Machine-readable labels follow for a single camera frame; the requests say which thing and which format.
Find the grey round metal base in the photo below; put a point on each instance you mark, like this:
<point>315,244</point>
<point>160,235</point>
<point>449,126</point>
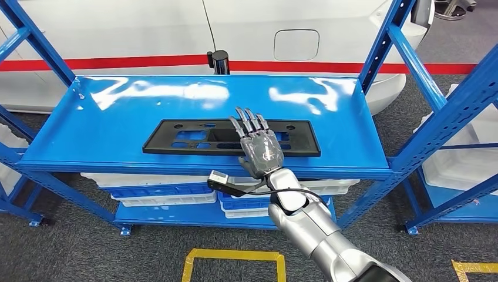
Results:
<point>453,9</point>

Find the large white plastic crate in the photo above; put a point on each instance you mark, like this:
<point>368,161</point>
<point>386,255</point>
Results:
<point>482,128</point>
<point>455,171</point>
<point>11,155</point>

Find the red barrier belt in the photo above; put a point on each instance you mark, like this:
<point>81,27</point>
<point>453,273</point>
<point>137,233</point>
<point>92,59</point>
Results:
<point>116,63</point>

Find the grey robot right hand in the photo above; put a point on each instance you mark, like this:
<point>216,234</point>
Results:
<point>260,151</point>

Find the yellow floor tape square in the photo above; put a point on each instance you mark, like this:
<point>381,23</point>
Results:
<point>474,268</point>
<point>233,255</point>

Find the blue metal shelf rack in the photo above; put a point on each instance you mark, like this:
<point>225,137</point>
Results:
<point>451,206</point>
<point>116,116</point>
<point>15,210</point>

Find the black stanchion post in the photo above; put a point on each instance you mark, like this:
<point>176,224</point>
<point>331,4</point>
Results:
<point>219,62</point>

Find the black plastic panel part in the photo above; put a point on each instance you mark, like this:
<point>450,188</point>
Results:
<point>163,144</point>

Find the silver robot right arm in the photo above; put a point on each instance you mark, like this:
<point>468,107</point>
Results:
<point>323,237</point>

